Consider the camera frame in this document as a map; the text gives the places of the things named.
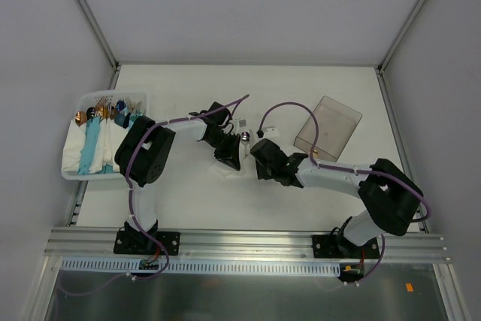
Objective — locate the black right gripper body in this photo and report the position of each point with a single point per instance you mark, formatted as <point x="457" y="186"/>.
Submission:
<point x="264" y="153"/>

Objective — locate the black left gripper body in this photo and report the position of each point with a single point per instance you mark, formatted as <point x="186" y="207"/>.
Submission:
<point x="228" y="151"/>

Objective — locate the wooden handled spoon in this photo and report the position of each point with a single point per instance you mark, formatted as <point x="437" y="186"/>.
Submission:
<point x="245" y="142"/>

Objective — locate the white paper napkin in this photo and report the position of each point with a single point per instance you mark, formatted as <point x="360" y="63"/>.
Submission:
<point x="247" y="166"/>

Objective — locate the clear plastic utensil box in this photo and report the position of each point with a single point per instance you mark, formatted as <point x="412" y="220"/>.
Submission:
<point x="337" y="122"/>

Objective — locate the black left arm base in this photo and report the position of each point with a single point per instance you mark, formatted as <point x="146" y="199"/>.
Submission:
<point x="135" y="243"/>

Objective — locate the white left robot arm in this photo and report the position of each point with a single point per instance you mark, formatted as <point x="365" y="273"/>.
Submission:
<point x="143" y="155"/>

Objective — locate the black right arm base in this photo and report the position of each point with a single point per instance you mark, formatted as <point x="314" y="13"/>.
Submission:
<point x="333" y="247"/>

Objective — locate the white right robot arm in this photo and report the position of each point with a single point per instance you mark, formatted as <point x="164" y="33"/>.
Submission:
<point x="390" y="198"/>

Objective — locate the light blue rolled napkin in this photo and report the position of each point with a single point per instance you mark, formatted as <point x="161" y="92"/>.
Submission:
<point x="87" y="154"/>

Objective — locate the white rolled napkin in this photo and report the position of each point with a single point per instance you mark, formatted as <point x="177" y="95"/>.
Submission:
<point x="73" y="146"/>

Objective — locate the copper fork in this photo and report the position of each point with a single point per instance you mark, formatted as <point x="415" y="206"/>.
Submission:
<point x="102" y="108"/>

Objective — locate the copper spoon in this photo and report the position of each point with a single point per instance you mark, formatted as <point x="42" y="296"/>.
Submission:
<point x="80" y="118"/>

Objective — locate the orange tape piece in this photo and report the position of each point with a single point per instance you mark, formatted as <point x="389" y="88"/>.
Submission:
<point x="409" y="287"/>

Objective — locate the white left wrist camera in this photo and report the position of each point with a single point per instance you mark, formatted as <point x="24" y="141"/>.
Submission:
<point x="239" y="125"/>

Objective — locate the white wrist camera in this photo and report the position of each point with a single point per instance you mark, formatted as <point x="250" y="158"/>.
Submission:
<point x="270" y="132"/>
<point x="239" y="125"/>

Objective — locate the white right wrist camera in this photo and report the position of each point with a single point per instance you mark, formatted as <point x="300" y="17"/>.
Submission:
<point x="270" y="132"/>

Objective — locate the aluminium frame rail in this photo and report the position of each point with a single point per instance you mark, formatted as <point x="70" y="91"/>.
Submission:
<point x="413" y="248"/>

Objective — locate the perforated cable duct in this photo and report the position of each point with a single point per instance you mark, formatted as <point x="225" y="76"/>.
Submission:
<point x="189" y="266"/>

